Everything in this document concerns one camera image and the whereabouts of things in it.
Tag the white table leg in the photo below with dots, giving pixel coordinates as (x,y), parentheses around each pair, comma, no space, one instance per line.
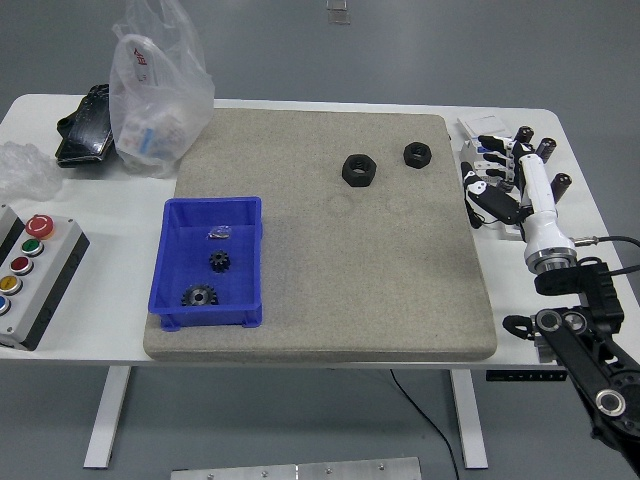
(107,415)
(472,425)

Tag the black cylindrical capacitor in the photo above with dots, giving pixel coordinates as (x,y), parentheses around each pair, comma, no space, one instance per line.
(547,149)
(525,132)
(561,186)

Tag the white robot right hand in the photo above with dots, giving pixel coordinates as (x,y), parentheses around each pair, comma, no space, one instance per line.
(537,200)

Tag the large black hex nut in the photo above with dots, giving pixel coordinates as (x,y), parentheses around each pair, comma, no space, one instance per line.
(350,172)

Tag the small black gear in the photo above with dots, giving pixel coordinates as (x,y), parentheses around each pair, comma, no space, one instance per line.
(219,262)

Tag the blue plastic box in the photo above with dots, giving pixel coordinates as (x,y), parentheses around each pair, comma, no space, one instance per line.
(240,270)

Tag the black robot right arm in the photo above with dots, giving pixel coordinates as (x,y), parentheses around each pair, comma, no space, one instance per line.
(590,360)

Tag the crumpled clear plastic wrap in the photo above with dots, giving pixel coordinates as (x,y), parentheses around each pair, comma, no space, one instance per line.
(25,170)

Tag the large black gear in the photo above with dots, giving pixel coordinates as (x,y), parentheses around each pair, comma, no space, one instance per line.
(192,299)

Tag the grey push-button control box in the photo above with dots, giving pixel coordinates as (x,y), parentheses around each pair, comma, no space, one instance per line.
(35,280)

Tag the small black hex nut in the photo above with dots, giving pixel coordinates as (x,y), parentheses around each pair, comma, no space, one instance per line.
(410,156)

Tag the silver metal plate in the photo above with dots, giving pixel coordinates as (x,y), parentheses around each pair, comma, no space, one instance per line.
(300,471)

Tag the black table control panel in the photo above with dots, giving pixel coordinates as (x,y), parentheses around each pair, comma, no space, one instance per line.
(525,375)

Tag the black gloves pack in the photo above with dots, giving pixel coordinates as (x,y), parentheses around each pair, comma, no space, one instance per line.
(85,130)

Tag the grey-brown foam mat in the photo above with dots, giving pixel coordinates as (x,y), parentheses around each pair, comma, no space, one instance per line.
(350,280)

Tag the white circuit breaker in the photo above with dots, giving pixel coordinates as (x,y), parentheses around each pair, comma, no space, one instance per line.
(471,152)

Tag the clear floor fixture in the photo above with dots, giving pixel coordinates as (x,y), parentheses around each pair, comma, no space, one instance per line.
(338,14)

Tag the clear plastic bag with contents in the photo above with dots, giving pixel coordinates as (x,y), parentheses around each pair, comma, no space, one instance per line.
(150,130)

